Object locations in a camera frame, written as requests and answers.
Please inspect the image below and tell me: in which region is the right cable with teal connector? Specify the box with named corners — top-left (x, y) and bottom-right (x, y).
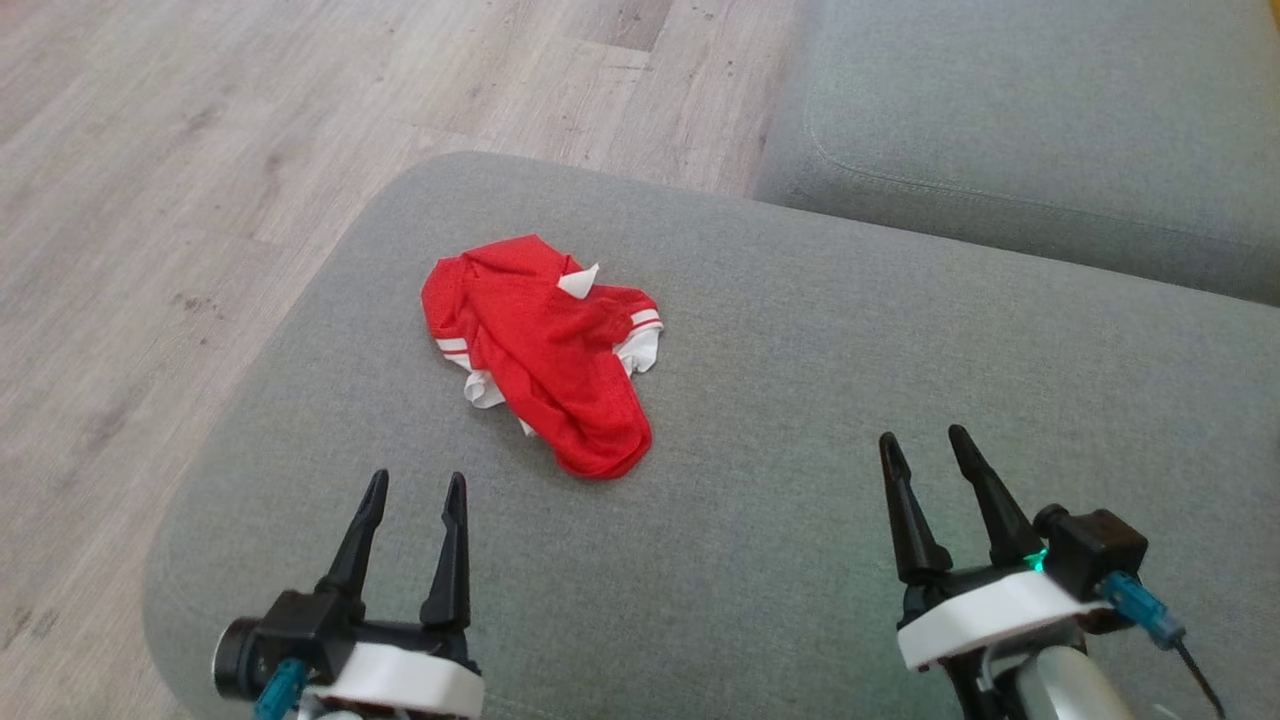
top-left (1095, 572), bottom-right (1231, 720)

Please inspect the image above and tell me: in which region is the left cable with teal connector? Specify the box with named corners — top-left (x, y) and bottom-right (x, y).
top-left (252, 657), bottom-right (310, 720)

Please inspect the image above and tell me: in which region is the red jersey shirt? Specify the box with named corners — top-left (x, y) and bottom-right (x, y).
top-left (420, 234), bottom-right (665, 481)

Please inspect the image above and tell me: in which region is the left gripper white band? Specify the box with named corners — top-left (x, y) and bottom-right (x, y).
top-left (300, 469), bottom-right (487, 720)

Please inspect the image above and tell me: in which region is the grey sofa back cushion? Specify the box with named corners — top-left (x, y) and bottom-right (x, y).
top-left (752, 0), bottom-right (1280, 309)

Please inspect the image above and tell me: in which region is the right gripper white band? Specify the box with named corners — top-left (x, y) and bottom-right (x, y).
top-left (879, 424), bottom-right (1089, 673)

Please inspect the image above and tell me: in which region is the cable with teal connector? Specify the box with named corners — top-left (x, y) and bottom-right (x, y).
top-left (252, 657), bottom-right (310, 720)
top-left (1095, 572), bottom-right (1231, 720)

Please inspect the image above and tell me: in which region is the grey sofa seat cushion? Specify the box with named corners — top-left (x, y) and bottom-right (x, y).
top-left (142, 150), bottom-right (1280, 720)

